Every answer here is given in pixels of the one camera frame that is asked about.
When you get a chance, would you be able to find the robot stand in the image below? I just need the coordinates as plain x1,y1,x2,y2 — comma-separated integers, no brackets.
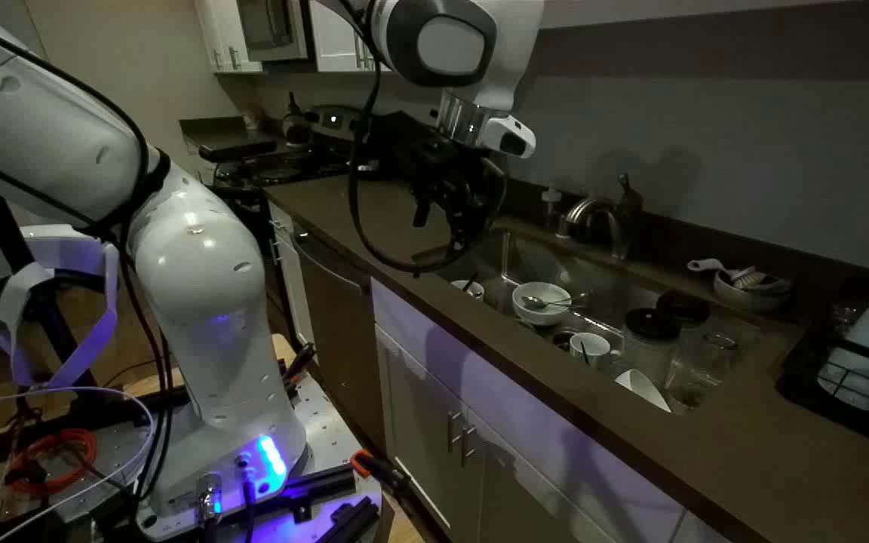
0,332,410,543

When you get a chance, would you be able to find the dishwasher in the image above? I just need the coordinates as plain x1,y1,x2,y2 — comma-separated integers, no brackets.
291,223,388,456

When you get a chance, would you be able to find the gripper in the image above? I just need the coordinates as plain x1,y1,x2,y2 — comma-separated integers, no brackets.
411,137,497,250

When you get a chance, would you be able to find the stove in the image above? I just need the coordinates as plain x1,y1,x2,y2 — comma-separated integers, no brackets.
210,104,364,198

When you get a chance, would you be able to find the white mug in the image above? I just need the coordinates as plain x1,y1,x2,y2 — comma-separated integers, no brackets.
569,331,623,371

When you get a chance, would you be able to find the black dish rack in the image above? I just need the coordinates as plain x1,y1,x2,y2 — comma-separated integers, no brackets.
775,300,869,458

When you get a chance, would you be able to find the white cable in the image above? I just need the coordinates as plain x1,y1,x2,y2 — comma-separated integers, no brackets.
0,385,158,543

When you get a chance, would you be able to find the coil of orange cable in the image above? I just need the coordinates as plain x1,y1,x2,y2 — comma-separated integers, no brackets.
6,428,98,497

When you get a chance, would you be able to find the grey bowl with dish brush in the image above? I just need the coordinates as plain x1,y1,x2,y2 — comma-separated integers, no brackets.
686,257,793,313

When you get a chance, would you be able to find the steel kitchen sink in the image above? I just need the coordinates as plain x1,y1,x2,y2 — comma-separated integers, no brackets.
434,225,769,417

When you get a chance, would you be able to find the microwave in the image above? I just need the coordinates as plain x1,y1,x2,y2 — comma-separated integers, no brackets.
236,0,310,63

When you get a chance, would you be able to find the metal spoon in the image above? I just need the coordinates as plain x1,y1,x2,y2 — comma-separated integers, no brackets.
522,295,588,312

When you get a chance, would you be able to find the orange and black clamp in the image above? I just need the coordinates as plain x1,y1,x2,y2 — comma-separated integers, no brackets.
349,449,410,492

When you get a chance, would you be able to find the soap dispenser bottle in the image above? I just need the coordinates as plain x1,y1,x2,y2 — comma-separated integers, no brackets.
540,184,563,236

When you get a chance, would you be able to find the curved steel tap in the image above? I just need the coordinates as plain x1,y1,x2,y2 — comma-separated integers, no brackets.
558,173,644,262

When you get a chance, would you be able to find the clear glass jar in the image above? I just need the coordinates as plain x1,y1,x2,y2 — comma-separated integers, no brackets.
672,330,743,410

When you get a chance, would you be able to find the white wall cabinet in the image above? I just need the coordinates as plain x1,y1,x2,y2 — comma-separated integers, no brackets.
194,0,263,75
307,0,392,74

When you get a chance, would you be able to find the dark kettle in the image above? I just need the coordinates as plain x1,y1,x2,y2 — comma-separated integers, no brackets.
282,91,313,146

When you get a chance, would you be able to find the white cabinet door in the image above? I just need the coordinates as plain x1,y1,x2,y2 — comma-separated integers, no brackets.
374,326,485,543
472,419,631,543

